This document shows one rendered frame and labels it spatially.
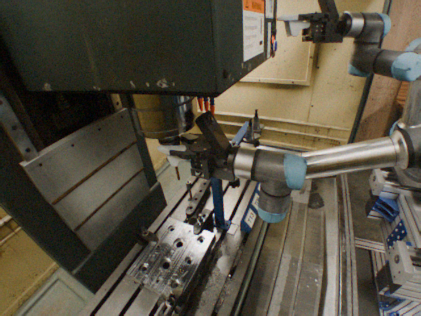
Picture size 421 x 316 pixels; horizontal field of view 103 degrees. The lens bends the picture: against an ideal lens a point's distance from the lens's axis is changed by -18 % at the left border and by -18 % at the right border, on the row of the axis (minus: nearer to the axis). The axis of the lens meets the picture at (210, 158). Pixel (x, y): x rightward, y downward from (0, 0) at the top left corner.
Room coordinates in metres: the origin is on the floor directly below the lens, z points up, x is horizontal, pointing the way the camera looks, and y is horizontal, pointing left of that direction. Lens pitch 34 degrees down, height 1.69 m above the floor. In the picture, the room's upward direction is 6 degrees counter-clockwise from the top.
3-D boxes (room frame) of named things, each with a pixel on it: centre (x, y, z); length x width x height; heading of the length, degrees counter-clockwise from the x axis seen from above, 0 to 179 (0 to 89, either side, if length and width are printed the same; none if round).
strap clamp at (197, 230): (0.55, 0.06, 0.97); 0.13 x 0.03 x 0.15; 151
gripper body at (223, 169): (0.41, -0.01, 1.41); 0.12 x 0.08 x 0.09; 61
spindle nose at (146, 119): (0.47, 0.10, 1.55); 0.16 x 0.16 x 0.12
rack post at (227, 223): (0.60, -0.01, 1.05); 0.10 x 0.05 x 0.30; 61
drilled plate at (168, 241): (0.41, 0.18, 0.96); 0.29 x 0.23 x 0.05; 151
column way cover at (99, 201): (0.68, 0.49, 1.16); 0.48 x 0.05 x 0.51; 151
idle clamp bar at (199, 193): (0.74, 0.08, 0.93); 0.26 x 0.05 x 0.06; 156
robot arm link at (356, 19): (0.64, -0.46, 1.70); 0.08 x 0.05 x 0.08; 1
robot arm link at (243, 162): (0.38, -0.08, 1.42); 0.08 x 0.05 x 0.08; 151
